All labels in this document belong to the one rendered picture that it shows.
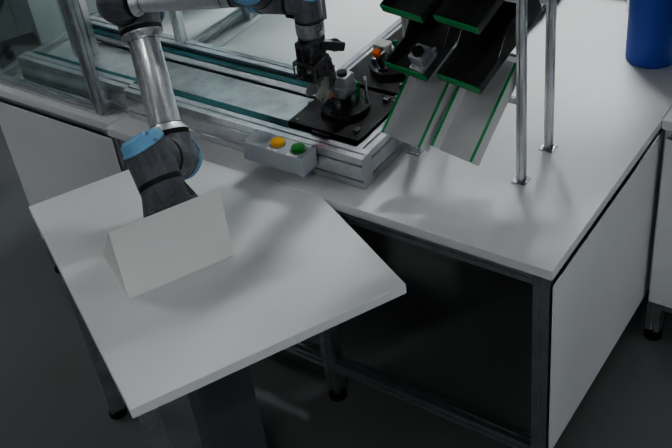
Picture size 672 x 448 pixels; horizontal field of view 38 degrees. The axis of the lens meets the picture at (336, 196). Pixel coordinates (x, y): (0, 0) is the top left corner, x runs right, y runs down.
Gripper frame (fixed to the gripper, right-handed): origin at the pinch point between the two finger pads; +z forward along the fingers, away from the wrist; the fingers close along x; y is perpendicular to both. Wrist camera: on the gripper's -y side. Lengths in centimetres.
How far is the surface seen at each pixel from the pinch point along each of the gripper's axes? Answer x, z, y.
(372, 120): 10.0, 9.2, -7.4
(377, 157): 16.6, 14.3, 1.3
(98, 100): -82, 15, 12
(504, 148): 42, 20, -25
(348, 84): 2.2, 0.1, -8.5
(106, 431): -58, 106, 63
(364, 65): -9.1, 9.1, -32.8
